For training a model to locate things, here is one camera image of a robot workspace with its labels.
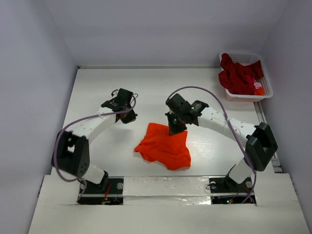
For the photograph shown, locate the orange t-shirt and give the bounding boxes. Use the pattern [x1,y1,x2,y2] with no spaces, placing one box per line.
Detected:
[134,123,191,171]

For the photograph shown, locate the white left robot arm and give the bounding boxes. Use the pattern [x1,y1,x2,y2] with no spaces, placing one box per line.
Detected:
[51,88,137,193]

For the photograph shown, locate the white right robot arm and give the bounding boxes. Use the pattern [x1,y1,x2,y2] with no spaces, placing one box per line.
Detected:
[165,94,278,193]

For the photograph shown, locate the dark red t-shirt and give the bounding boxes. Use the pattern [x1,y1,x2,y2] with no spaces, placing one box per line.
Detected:
[218,53,264,96]

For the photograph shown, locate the orange garment in basket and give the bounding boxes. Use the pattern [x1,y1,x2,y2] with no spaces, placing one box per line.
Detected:
[254,87,265,96]

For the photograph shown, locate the white plastic laundry basket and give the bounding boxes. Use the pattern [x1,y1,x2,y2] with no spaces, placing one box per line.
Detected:
[218,51,273,102]

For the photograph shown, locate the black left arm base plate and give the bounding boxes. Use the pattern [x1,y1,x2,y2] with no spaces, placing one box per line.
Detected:
[78,176,124,205]

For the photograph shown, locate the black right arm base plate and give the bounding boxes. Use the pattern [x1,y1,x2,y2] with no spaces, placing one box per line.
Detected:
[206,176,256,205]

